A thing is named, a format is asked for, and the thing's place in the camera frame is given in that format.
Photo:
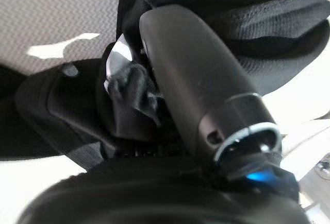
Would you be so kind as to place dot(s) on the brown wicker basket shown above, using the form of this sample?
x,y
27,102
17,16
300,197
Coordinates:
x,y
51,10

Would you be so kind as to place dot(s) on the black garment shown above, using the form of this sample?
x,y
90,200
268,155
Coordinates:
x,y
257,23

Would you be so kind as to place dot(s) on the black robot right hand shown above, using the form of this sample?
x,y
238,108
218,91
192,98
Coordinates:
x,y
196,79

